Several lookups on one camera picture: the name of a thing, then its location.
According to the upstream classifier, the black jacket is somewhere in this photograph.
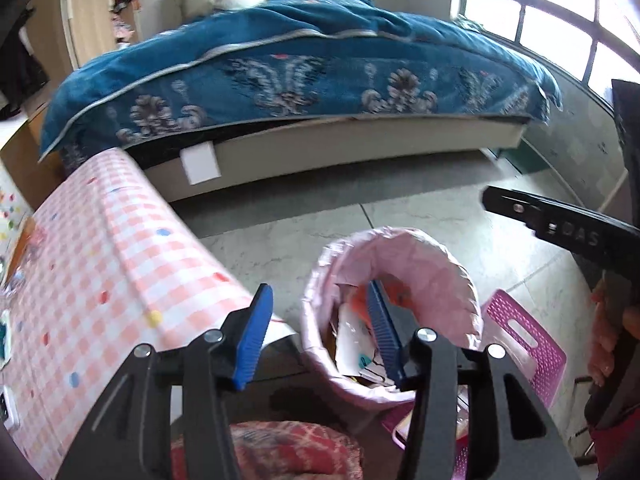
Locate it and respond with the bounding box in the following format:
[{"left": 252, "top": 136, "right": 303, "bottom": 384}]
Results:
[{"left": 0, "top": 9, "right": 49, "bottom": 120}]

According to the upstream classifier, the orange trash piece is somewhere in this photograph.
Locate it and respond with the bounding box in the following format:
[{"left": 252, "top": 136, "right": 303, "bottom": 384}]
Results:
[{"left": 344, "top": 273, "right": 426, "bottom": 326}]

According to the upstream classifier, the white green tissue package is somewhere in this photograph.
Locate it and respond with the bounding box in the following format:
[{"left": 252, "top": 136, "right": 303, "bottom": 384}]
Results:
[{"left": 335, "top": 304, "right": 386, "bottom": 384}]

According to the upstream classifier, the wooden wardrobe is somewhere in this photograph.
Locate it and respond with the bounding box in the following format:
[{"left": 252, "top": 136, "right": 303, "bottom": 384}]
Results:
[{"left": 61, "top": 0, "right": 141, "bottom": 70}]

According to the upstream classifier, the blue floral bedspread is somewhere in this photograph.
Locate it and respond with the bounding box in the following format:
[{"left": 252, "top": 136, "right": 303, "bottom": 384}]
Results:
[{"left": 40, "top": 0, "right": 563, "bottom": 167}]

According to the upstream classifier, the white paper tag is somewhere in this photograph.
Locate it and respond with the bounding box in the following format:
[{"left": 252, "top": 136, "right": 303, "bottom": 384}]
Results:
[{"left": 180, "top": 142, "right": 221, "bottom": 185}]

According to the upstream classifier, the white polka dot cabinet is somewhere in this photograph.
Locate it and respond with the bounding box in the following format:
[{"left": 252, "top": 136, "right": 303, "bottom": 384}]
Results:
[{"left": 0, "top": 164, "right": 32, "bottom": 261}]

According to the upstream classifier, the red plaid left leg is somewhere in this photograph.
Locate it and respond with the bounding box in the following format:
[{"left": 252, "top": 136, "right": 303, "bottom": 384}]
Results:
[{"left": 169, "top": 419, "right": 364, "bottom": 480}]

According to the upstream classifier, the pink lined trash bin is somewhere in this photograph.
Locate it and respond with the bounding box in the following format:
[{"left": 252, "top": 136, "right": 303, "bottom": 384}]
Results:
[{"left": 300, "top": 226, "right": 484, "bottom": 411}]

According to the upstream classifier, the right hand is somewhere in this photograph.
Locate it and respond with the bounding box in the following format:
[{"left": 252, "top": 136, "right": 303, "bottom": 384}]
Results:
[{"left": 587, "top": 278, "right": 618, "bottom": 387}]

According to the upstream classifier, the beige upholstered bed frame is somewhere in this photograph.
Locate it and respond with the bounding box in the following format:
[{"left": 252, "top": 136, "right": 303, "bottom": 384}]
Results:
[{"left": 145, "top": 0, "right": 528, "bottom": 202}]

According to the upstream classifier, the wooden drawer nightstand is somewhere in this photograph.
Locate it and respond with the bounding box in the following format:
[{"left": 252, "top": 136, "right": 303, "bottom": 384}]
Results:
[{"left": 1, "top": 105, "right": 65, "bottom": 210}]

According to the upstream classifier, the white digital timer device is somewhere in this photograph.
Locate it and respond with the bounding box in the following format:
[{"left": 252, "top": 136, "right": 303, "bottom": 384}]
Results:
[{"left": 0, "top": 386, "right": 21, "bottom": 432}]

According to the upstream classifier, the pink checkered tablecloth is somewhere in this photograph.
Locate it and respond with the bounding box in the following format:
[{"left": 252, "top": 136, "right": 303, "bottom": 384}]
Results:
[{"left": 1, "top": 148, "right": 252, "bottom": 479}]

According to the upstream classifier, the large grid window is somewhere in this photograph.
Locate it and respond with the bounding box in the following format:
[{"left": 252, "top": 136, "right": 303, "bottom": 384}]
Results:
[{"left": 459, "top": 0, "right": 639, "bottom": 102}]

